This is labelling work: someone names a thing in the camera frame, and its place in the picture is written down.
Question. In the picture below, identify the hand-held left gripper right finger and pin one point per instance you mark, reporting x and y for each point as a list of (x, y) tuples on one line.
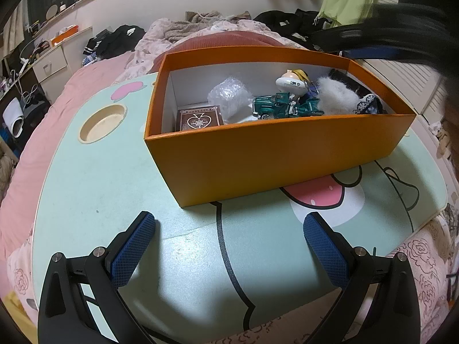
[(324, 249)]

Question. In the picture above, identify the orange tray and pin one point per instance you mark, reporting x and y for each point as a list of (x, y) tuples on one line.
[(64, 36)]

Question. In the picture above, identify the white louvered wardrobe door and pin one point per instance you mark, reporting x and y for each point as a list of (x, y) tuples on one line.
[(405, 79)]

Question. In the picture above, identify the round table mirror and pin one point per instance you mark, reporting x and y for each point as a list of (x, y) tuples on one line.
[(52, 12)]

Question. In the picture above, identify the white fur pompom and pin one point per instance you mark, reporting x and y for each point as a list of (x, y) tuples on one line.
[(337, 95)]

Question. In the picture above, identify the orange cardboard box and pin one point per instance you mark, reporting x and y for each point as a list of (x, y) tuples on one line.
[(269, 157)]

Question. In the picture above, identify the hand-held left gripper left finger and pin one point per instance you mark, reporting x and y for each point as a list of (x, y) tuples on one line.
[(134, 247)]

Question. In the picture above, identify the crumpled clear plastic bag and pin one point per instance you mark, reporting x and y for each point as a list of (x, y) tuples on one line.
[(229, 93)]

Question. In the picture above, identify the brown card box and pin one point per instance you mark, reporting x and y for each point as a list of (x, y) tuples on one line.
[(199, 119)]

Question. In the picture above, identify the black striped clothes pile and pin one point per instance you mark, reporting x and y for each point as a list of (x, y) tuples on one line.
[(114, 41)]

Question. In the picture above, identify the black lace trimmed cloth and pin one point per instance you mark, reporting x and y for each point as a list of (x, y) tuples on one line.
[(369, 105)]

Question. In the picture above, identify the beige plush item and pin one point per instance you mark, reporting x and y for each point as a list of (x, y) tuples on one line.
[(444, 139)]

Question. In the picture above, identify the green toy car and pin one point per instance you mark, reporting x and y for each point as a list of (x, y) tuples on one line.
[(272, 104)]

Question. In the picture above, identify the white desk with drawer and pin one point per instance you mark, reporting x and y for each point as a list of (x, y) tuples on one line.
[(53, 64)]

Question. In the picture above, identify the mint green cartoon desktop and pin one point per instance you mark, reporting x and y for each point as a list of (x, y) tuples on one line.
[(118, 186)]

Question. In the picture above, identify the white slipper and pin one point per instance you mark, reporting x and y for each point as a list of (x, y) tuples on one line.
[(13, 116)]

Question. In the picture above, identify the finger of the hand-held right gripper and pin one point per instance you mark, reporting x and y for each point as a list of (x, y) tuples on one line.
[(344, 38)]

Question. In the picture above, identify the crumpled pale pink blanket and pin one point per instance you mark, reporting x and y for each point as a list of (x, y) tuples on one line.
[(165, 34)]

